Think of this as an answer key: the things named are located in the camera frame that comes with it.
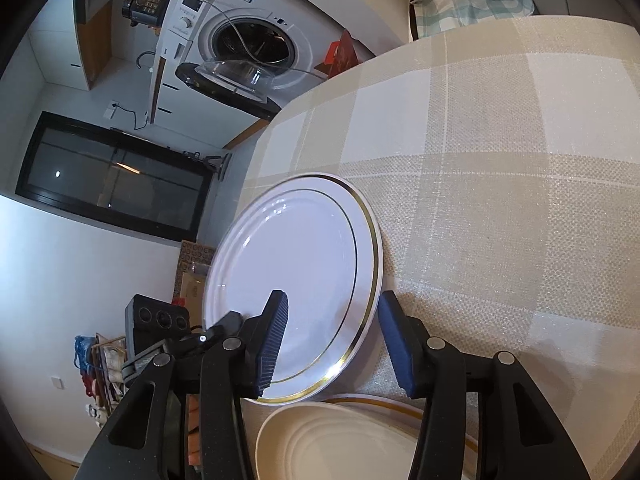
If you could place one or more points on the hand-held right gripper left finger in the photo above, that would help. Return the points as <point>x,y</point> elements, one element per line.
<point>272,340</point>

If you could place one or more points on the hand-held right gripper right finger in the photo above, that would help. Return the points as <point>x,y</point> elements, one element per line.
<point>397,345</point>

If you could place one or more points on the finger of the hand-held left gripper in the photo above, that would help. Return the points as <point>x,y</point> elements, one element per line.
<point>227,322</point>

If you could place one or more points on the large white rimmed plate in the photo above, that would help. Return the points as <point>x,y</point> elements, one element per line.
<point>372,401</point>

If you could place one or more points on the small white rimmed plate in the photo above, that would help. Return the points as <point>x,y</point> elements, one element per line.
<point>300,260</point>

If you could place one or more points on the cream plate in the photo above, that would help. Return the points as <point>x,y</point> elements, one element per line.
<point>325,445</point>

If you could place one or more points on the brown patterned box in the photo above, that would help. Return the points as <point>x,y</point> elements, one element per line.
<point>192,280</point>

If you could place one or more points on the cluttered storage rack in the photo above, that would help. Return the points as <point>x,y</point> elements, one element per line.
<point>105,365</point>

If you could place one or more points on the black framed glass door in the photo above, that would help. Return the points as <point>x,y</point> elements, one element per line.
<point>110,180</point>

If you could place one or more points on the grey floor cleaner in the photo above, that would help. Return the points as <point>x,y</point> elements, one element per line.
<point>222,165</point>

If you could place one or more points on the white base cabinets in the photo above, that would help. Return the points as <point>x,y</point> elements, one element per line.
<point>167,97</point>

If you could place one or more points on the black kitchen faucet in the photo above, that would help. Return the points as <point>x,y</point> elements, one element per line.
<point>145,52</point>

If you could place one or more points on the red gift bag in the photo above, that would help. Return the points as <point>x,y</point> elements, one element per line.
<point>342,57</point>

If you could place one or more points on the white washing machine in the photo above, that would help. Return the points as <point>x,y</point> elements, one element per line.
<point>202,12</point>

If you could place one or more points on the black pressure cooker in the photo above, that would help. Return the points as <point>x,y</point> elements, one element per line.
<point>145,5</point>

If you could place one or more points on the green checked cushion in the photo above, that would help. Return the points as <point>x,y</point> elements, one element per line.
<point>470,5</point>

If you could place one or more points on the white wall switch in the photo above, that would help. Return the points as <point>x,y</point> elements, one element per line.
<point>57,383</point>

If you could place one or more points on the white wall socket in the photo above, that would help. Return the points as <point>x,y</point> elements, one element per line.
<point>113,110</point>

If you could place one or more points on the white wall cabinets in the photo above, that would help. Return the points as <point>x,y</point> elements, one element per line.
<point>60,45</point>

